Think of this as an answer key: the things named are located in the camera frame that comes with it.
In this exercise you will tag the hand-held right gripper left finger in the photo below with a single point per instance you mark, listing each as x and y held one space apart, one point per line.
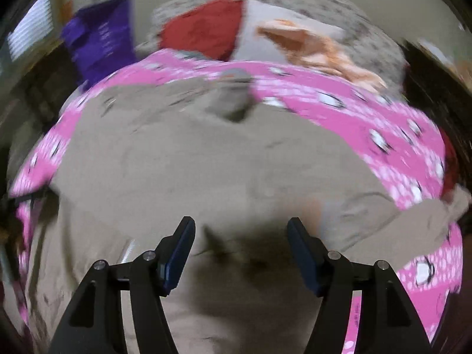
176 261

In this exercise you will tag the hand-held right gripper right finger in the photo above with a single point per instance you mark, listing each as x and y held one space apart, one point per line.
305 261

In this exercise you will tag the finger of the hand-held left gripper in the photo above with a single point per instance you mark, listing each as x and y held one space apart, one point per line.
31 196

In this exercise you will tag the beige pants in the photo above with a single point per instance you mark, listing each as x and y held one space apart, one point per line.
221 162

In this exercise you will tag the pink penguin print blanket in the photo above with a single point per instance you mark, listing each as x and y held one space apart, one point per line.
332 118

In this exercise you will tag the purple bag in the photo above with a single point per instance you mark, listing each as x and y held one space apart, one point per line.
99 40

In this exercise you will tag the white window blinds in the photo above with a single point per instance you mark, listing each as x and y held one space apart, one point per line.
31 25

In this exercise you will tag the red cloth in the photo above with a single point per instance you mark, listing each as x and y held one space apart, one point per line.
450 166

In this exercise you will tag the dark wooden furniture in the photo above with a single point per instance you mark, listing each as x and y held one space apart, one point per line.
431 92

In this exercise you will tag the white and orange pillow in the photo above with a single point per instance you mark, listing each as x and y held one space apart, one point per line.
250 40

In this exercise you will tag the red pillow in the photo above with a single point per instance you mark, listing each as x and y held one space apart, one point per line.
202 29

